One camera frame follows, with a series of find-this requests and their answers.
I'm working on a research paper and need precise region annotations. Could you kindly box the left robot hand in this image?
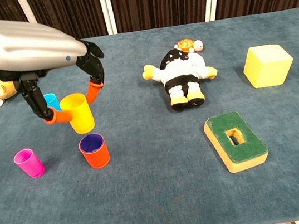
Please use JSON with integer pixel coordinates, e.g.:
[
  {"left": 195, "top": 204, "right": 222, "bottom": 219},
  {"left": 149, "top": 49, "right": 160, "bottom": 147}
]
[{"left": 0, "top": 0, "right": 114, "bottom": 133}]

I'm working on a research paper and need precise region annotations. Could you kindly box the blue plastic cup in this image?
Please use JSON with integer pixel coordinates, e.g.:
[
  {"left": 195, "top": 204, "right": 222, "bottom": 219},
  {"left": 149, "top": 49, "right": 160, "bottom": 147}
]
[{"left": 43, "top": 92, "right": 61, "bottom": 113}]

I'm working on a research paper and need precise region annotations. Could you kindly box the yellow plastic cup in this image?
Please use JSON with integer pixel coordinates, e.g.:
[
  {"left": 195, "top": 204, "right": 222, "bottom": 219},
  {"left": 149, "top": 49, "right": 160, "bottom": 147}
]
[{"left": 58, "top": 91, "right": 97, "bottom": 138}]

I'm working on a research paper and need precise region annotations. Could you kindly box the purple plastic cup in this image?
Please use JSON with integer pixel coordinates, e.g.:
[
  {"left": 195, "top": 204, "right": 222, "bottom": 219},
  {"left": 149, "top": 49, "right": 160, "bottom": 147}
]
[{"left": 79, "top": 132, "right": 106, "bottom": 154}]

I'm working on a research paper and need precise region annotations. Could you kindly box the pink plastic cup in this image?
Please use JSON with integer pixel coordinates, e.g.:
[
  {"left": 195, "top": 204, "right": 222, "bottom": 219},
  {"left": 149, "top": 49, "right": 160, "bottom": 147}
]
[{"left": 12, "top": 145, "right": 47, "bottom": 181}]

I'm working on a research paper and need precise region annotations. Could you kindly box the orange plastic cup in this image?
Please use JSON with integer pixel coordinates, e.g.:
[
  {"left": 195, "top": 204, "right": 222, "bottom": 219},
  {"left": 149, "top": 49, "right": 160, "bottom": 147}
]
[{"left": 77, "top": 132, "right": 112, "bottom": 172}]

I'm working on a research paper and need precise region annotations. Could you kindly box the black white plush doll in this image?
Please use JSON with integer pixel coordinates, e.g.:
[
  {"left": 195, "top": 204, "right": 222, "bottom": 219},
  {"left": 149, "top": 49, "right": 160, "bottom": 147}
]
[{"left": 139, "top": 42, "right": 223, "bottom": 117}]

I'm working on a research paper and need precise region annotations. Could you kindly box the orange turtle toy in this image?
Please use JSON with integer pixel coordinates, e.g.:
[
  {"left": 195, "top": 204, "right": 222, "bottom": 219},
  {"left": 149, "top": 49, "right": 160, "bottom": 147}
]
[{"left": 173, "top": 35, "right": 205, "bottom": 56}]

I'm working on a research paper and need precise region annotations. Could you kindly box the teal table cloth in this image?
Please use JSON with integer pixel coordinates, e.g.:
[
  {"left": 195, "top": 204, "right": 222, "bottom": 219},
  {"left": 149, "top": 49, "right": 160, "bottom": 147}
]
[{"left": 0, "top": 6, "right": 299, "bottom": 224}]

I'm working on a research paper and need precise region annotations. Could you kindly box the green yellow sponge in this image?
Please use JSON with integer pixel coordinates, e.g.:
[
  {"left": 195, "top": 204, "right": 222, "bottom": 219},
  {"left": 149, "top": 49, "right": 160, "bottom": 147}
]
[{"left": 202, "top": 106, "right": 272, "bottom": 177}]

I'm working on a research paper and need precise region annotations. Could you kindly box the yellow foam cube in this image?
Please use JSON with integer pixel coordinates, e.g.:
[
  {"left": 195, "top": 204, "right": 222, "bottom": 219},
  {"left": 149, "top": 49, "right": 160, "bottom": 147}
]
[{"left": 240, "top": 41, "right": 298, "bottom": 91}]

